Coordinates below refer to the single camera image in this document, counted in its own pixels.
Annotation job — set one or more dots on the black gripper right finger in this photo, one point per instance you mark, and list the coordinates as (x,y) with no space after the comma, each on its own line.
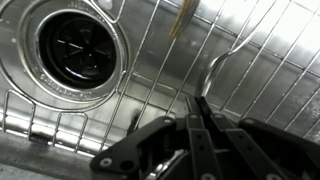
(266,146)

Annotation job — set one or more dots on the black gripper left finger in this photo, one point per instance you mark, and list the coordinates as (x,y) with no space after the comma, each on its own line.
(196,143)

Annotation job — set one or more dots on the silver spoon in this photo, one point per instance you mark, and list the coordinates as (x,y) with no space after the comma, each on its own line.
(207,74)

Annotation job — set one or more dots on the round sink drain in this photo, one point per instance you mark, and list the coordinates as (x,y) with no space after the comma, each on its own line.
(76,50)

